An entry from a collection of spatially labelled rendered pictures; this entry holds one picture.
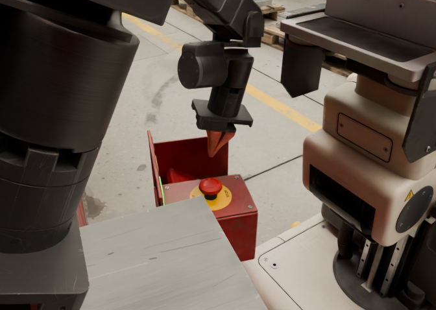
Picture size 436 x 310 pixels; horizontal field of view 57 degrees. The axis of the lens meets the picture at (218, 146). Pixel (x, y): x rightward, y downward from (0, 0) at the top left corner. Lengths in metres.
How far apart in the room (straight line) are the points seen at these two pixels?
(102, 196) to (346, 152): 1.38
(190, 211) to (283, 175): 1.71
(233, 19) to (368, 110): 0.30
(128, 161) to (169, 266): 1.87
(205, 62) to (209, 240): 0.35
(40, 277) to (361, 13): 0.60
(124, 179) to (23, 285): 1.86
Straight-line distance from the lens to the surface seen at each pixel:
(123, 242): 0.33
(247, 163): 2.10
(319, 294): 1.21
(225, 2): 0.63
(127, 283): 0.30
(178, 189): 0.71
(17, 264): 0.20
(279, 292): 1.20
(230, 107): 0.69
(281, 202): 1.88
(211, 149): 0.74
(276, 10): 4.39
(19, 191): 0.18
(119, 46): 0.16
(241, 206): 0.68
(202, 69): 0.61
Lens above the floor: 1.23
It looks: 34 degrees down
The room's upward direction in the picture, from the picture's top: straight up
